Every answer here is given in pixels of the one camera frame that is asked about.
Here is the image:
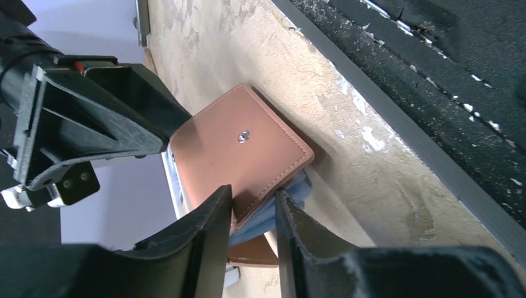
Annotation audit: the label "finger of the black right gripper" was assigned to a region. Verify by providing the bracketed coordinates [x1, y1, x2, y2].
[16, 64, 190, 189]

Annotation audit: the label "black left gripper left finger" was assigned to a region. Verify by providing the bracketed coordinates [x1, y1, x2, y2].
[1, 185, 233, 297]

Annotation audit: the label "tan leather card holder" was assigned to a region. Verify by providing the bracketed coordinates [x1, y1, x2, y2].
[169, 84, 314, 268]

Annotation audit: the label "white plastic basket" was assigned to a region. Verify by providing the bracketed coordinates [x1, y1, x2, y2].
[161, 147, 240, 289]

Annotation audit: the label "aluminium frame rails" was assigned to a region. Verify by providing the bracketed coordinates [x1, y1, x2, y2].
[133, 0, 151, 48]

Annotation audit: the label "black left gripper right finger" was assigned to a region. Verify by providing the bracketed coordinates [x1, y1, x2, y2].
[275, 189, 525, 297]

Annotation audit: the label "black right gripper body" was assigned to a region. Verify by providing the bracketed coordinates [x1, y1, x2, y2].
[1, 1, 120, 210]

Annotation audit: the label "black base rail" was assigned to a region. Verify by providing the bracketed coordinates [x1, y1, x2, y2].
[275, 1, 525, 260]

